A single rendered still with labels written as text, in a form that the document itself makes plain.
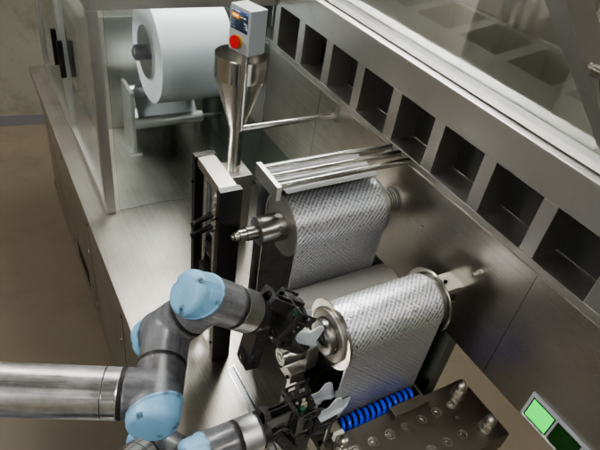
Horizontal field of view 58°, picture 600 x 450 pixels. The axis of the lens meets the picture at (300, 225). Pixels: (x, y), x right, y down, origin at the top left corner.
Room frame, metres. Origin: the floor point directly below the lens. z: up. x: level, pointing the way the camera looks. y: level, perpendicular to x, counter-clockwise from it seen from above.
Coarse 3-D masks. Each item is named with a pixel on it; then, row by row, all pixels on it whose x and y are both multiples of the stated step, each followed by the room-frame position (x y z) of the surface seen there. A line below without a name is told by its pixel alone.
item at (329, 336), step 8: (320, 320) 0.73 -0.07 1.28; (328, 320) 0.73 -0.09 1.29; (312, 328) 0.74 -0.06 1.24; (328, 328) 0.71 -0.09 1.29; (320, 336) 0.72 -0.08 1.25; (328, 336) 0.70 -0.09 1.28; (336, 336) 0.70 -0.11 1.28; (320, 344) 0.71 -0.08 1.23; (328, 344) 0.69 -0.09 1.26; (336, 344) 0.69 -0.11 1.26; (328, 352) 0.69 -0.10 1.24; (336, 352) 0.70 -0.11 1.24
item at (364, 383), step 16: (432, 336) 0.81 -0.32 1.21; (400, 352) 0.76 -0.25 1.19; (416, 352) 0.79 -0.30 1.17; (352, 368) 0.69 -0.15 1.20; (368, 368) 0.71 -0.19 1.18; (384, 368) 0.74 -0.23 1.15; (400, 368) 0.77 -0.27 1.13; (416, 368) 0.81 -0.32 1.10; (352, 384) 0.70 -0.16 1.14; (368, 384) 0.72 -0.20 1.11; (384, 384) 0.75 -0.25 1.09; (400, 384) 0.79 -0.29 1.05; (352, 400) 0.71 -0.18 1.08; (368, 400) 0.73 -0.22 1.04
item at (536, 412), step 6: (534, 402) 0.68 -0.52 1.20; (528, 408) 0.69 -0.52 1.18; (534, 408) 0.68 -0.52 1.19; (540, 408) 0.67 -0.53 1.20; (528, 414) 0.68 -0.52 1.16; (534, 414) 0.67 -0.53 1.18; (540, 414) 0.67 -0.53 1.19; (546, 414) 0.66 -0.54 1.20; (534, 420) 0.67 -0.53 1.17; (540, 420) 0.66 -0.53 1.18; (546, 420) 0.65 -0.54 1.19; (552, 420) 0.65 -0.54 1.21; (540, 426) 0.65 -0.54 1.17; (546, 426) 0.65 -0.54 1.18
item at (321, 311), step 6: (426, 276) 0.89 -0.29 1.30; (438, 288) 0.86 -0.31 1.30; (324, 306) 0.75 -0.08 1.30; (444, 306) 0.83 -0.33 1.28; (318, 312) 0.76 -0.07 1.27; (324, 312) 0.74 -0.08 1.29; (330, 312) 0.73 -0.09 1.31; (444, 312) 0.83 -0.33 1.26; (330, 318) 0.72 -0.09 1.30; (336, 318) 0.72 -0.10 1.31; (336, 324) 0.71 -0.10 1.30; (336, 330) 0.70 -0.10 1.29; (342, 330) 0.70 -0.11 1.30; (342, 336) 0.69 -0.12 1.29; (342, 342) 0.68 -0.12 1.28; (342, 348) 0.68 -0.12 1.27; (324, 354) 0.72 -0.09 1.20; (330, 354) 0.70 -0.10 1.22; (336, 354) 0.69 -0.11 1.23; (342, 354) 0.68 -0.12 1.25; (330, 360) 0.70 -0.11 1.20; (336, 360) 0.69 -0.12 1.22; (342, 360) 0.68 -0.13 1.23
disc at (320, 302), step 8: (312, 304) 0.78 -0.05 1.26; (320, 304) 0.76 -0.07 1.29; (328, 304) 0.75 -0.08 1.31; (312, 312) 0.78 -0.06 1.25; (336, 312) 0.72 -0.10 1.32; (344, 320) 0.71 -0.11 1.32; (344, 328) 0.70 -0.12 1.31; (344, 336) 0.69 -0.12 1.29; (352, 352) 0.67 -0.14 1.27; (328, 360) 0.71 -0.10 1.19; (344, 360) 0.68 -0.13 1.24; (336, 368) 0.69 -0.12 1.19; (344, 368) 0.67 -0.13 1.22
